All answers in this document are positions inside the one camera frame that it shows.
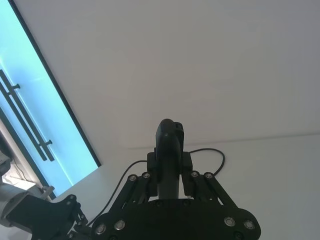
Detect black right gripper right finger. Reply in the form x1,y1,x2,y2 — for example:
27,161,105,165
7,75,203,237
174,121,259,234

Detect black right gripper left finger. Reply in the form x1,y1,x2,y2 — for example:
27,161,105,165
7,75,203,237
93,119,180,236

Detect black door handle bars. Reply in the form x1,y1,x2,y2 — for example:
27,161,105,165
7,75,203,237
0,69,55,162

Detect thin black plug cable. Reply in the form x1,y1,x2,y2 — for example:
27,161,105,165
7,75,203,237
87,148,225,226

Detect glass door with black frame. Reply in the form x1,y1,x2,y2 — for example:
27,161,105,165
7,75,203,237
0,0,102,201

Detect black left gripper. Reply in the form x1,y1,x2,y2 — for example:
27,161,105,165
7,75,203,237
6,194,89,240

